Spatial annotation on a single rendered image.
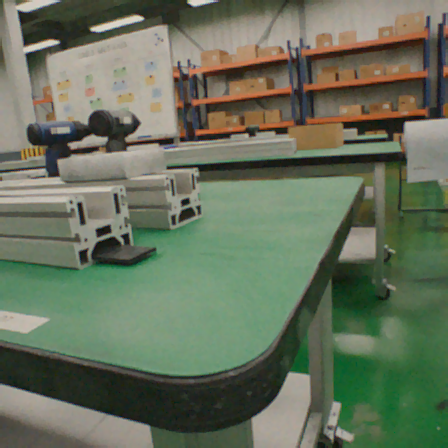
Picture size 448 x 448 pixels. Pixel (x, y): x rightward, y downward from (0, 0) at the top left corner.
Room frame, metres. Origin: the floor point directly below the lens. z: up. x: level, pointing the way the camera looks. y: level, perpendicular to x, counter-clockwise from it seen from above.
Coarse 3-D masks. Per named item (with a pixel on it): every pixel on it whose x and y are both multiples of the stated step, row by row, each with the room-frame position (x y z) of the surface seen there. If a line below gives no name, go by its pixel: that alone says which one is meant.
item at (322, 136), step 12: (300, 132) 2.52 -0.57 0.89; (312, 132) 2.48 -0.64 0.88; (324, 132) 2.45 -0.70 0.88; (336, 132) 2.42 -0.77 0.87; (300, 144) 2.53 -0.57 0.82; (312, 144) 2.49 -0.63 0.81; (324, 144) 2.45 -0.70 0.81; (336, 144) 2.42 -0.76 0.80; (240, 180) 4.35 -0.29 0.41; (252, 180) 4.29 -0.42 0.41
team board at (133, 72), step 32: (160, 32) 3.82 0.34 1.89; (64, 64) 4.33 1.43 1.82; (96, 64) 4.15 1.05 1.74; (128, 64) 3.98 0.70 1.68; (160, 64) 3.83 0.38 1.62; (64, 96) 4.35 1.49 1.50; (96, 96) 4.17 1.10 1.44; (128, 96) 4.00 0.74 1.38; (160, 96) 3.84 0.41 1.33; (160, 128) 3.87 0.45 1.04
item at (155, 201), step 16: (144, 176) 0.63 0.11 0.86; (160, 176) 0.61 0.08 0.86; (176, 176) 0.68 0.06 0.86; (192, 176) 0.68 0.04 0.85; (128, 192) 0.64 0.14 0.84; (144, 192) 0.63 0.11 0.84; (160, 192) 0.61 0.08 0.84; (176, 192) 0.63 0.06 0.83; (192, 192) 0.67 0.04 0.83; (128, 208) 0.66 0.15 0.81; (144, 208) 0.64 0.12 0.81; (160, 208) 0.63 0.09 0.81; (176, 208) 0.63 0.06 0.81; (192, 208) 0.67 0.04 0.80; (144, 224) 0.63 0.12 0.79; (160, 224) 0.62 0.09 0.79; (176, 224) 0.62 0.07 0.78
